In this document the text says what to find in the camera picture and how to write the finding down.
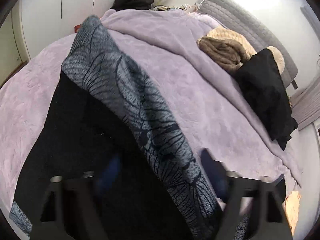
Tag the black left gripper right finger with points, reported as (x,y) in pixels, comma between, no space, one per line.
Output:
(253,208)

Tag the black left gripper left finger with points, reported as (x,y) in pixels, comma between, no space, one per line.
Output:
(68,210)

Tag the black and grey patterned pants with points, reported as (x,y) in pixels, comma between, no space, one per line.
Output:
(104,106)

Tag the grey curtain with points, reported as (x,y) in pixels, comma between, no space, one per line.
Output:
(306,105)

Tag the lilac fleece bed blanket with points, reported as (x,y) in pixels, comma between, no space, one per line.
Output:
(205,101)

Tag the black folded garment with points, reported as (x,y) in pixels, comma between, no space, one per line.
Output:
(261,85)

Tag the round cream pleated cushion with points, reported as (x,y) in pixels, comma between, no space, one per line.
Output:
(278,57)

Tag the beige knitted garment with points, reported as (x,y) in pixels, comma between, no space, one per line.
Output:
(229,49)

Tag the grey quilted headboard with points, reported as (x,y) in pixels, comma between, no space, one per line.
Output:
(234,17)

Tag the black clothes pile beside bed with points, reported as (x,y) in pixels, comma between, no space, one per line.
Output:
(119,5)

